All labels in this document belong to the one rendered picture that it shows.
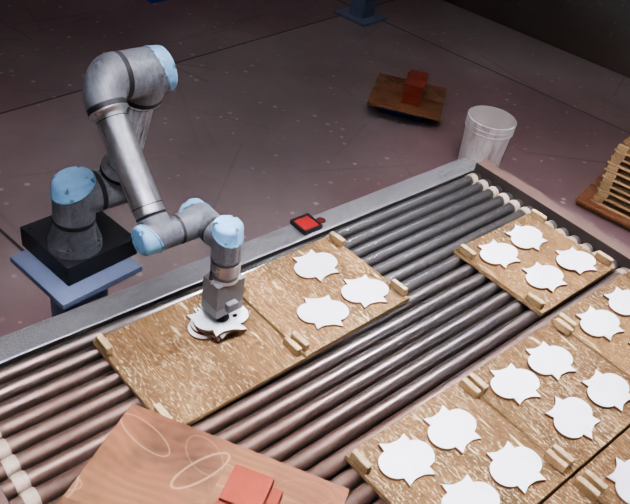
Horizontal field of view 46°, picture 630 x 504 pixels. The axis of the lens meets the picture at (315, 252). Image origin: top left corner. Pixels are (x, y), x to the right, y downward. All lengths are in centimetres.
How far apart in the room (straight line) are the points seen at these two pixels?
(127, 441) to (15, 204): 257
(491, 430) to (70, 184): 126
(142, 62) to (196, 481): 96
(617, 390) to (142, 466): 125
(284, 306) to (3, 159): 264
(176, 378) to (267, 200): 236
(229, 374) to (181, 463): 36
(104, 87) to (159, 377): 70
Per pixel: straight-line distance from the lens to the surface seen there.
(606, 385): 215
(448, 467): 180
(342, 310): 207
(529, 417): 198
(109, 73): 181
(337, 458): 177
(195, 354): 191
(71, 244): 216
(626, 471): 198
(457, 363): 206
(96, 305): 207
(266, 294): 209
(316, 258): 222
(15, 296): 350
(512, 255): 246
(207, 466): 157
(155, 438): 161
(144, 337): 195
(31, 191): 413
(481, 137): 455
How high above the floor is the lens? 233
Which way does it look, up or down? 38 degrees down
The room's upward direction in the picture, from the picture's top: 10 degrees clockwise
